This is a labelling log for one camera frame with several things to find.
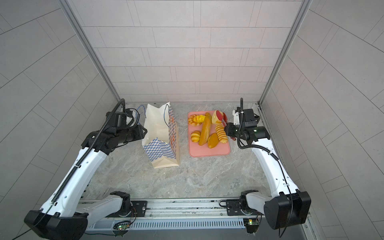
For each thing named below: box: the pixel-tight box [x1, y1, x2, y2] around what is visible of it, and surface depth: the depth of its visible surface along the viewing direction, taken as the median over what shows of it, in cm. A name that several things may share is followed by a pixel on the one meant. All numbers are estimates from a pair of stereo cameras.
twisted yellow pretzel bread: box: [188, 114, 206, 126], surface depth 103 cm
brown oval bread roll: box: [207, 132, 219, 149], surface depth 95 cm
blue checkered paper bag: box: [142, 101, 180, 169], surface depth 79 cm
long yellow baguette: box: [199, 112, 212, 146], surface depth 93 cm
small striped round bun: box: [190, 130, 201, 143], surface depth 94 cm
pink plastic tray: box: [188, 111, 231, 158], surface depth 94 cm
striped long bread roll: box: [215, 124, 228, 144], surface depth 97 cm
